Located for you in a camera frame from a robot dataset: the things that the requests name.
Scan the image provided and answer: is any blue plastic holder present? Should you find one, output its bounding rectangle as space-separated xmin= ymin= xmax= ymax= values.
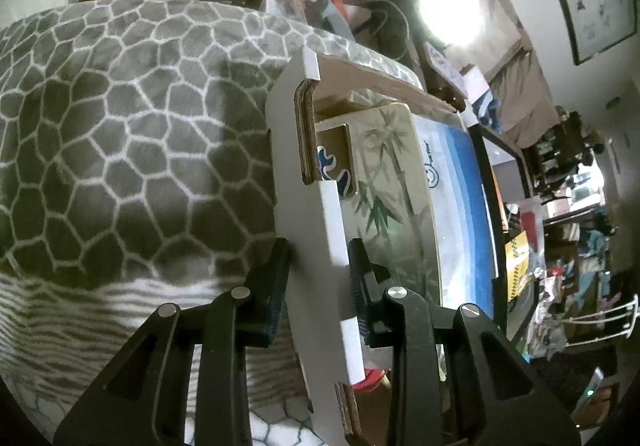
xmin=474 ymin=92 xmax=502 ymax=133

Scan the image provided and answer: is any black storage box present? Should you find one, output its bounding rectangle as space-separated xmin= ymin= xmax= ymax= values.
xmin=469 ymin=125 xmax=547 ymax=343

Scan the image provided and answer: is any white charging cable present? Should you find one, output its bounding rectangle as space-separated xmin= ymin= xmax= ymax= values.
xmin=369 ymin=0 xmax=415 ymax=63

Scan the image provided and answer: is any white purple phone box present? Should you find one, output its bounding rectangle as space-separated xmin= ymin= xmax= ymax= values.
xmin=421 ymin=40 xmax=469 ymax=98

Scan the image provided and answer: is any grey white patterned blanket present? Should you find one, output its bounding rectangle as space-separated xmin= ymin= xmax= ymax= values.
xmin=0 ymin=0 xmax=427 ymax=446

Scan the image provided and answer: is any small pink box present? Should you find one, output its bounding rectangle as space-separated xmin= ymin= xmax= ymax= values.
xmin=459 ymin=65 xmax=489 ymax=98

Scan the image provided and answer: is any yellow black packet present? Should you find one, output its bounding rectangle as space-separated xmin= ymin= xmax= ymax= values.
xmin=505 ymin=230 xmax=532 ymax=303

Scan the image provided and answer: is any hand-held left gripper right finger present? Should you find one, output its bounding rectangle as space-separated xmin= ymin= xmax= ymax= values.
xmin=347 ymin=238 xmax=582 ymax=446

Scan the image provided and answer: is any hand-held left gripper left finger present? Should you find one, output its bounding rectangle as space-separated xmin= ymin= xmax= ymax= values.
xmin=53 ymin=238 xmax=294 ymax=446

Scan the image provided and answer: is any bamboo print tissue pack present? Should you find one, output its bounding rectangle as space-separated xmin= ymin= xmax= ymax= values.
xmin=349 ymin=103 xmax=444 ymax=309

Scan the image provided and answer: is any white cardboard box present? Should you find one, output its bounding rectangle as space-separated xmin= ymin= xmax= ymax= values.
xmin=264 ymin=46 xmax=507 ymax=446

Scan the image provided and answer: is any white pack dark blue print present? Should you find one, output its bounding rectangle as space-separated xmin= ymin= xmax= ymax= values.
xmin=315 ymin=124 xmax=357 ymax=195

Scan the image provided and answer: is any red packet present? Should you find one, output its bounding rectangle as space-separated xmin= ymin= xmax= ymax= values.
xmin=519 ymin=197 xmax=547 ymax=273

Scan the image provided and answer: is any white metal rack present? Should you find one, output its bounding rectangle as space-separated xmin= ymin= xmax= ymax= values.
xmin=544 ymin=292 xmax=640 ymax=343

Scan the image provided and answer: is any brown sofa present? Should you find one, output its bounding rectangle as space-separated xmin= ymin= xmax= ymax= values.
xmin=360 ymin=0 xmax=562 ymax=148

